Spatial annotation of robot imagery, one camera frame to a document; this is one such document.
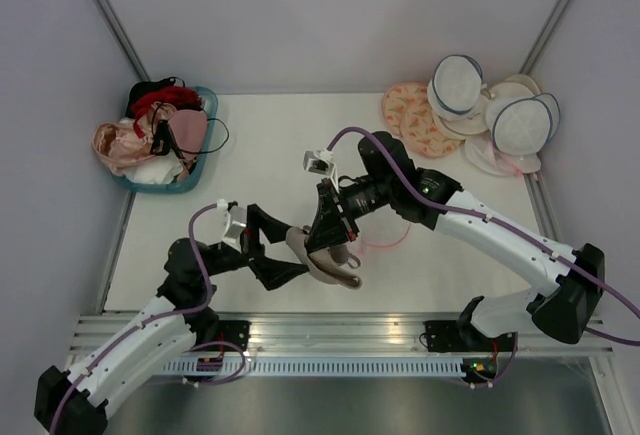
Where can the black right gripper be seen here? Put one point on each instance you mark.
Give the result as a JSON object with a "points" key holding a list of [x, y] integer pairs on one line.
{"points": [[330, 226]]}

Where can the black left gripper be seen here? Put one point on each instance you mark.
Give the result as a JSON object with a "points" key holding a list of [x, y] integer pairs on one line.
{"points": [[271, 271]]}

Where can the mauve bra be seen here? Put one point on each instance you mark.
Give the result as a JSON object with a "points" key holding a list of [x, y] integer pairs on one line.
{"points": [[331, 266]]}

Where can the white mesh bag pink zipper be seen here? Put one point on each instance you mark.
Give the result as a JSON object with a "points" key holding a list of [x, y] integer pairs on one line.
{"points": [[386, 237]]}

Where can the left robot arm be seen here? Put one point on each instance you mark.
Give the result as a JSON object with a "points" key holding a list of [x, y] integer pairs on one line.
{"points": [[177, 320]]}

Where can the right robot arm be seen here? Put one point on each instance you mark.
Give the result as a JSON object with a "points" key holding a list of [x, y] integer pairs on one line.
{"points": [[565, 284]]}

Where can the white bra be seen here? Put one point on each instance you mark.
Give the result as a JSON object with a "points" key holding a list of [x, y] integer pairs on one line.
{"points": [[159, 171]]}

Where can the dusty pink bra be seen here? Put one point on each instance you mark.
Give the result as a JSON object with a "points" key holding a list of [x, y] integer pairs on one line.
{"points": [[188, 129]]}

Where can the black bra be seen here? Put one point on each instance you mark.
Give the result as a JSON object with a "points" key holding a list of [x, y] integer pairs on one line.
{"points": [[156, 120]]}

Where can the floral peach laundry bag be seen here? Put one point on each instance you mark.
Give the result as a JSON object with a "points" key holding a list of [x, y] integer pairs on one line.
{"points": [[406, 98]]}

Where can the red lace bra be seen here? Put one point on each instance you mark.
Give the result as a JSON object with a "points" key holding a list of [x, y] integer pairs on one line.
{"points": [[179, 97]]}

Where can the flat white bag pink trim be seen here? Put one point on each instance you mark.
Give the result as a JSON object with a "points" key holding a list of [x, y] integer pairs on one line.
{"points": [[480, 151]]}

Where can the peach satin bra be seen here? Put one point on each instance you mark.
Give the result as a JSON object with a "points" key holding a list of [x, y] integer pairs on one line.
{"points": [[119, 148]]}

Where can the white mesh bag blue trim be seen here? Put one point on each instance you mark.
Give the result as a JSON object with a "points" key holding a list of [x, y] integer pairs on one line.
{"points": [[456, 87]]}

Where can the large white bag blue trim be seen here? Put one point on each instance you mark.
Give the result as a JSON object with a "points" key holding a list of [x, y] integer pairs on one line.
{"points": [[522, 126]]}

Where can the cream laundry bag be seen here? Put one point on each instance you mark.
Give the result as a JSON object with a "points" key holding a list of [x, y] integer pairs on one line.
{"points": [[473, 123]]}

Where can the teal plastic basket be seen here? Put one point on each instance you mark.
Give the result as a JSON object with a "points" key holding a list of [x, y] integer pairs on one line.
{"points": [[192, 170]]}

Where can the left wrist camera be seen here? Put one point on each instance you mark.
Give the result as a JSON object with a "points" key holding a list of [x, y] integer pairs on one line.
{"points": [[235, 223]]}

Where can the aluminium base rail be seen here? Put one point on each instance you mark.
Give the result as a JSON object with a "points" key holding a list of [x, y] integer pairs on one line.
{"points": [[334, 334]]}

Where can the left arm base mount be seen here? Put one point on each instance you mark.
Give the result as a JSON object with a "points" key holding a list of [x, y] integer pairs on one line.
{"points": [[223, 333]]}

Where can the white slotted cable duct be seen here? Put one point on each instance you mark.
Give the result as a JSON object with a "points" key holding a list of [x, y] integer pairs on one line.
{"points": [[421, 366]]}

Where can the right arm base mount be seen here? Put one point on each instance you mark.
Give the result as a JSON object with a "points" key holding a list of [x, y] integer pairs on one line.
{"points": [[444, 336]]}

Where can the aluminium side rail right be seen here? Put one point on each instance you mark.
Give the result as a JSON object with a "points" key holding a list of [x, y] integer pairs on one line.
{"points": [[542, 207]]}

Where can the aluminium frame post left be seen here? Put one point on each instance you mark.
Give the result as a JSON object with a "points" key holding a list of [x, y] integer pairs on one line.
{"points": [[119, 33]]}

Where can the aluminium frame post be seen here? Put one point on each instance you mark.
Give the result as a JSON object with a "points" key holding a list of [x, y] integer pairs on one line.
{"points": [[119, 33], [545, 35]]}

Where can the aluminium frame post right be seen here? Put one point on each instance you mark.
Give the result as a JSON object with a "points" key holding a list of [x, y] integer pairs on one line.
{"points": [[545, 35]]}

